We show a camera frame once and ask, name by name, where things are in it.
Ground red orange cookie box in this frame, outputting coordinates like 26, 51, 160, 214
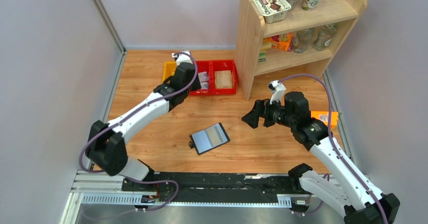
269, 32, 293, 52

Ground aluminium frame rail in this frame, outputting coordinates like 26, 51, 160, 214
60, 0, 127, 223

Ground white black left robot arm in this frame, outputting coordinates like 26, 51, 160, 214
84, 62, 200, 191

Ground clear glass bottle right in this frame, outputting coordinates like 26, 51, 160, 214
312, 23, 338, 51

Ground right red plastic bin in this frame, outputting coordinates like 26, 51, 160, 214
210, 60, 238, 95

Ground red plastic bin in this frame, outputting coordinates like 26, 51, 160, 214
210, 60, 238, 95
190, 61, 213, 96

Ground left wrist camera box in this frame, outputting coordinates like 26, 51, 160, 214
172, 50, 193, 66

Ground middle red plastic bin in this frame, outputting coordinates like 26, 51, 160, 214
190, 61, 213, 96

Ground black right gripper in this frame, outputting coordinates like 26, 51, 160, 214
241, 95, 295, 129

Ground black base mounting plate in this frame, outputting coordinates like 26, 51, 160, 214
122, 172, 309, 204

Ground wooden shelf unit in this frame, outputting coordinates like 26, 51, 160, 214
235, 0, 368, 100

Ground yellow plastic bin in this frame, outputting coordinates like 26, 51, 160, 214
162, 62, 177, 81

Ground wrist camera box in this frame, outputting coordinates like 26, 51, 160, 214
172, 50, 193, 66
268, 80, 286, 104

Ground stacked colourful sponges pack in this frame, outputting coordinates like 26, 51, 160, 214
257, 38, 272, 63

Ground clear glass bottle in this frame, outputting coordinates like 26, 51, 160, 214
312, 23, 338, 51
292, 28, 315, 53

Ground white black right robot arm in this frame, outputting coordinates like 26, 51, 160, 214
242, 92, 400, 223

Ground clear glass bottle left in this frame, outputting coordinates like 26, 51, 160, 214
292, 28, 315, 53

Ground beige cards stack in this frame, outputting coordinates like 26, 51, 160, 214
215, 70, 233, 89

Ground white cards in bin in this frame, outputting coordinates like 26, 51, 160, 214
198, 72, 209, 90

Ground yellow green juice carton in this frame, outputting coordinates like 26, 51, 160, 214
311, 110, 340, 129

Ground black leather card holder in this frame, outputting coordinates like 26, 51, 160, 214
189, 123, 231, 155

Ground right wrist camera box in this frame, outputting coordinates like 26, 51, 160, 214
268, 80, 286, 104

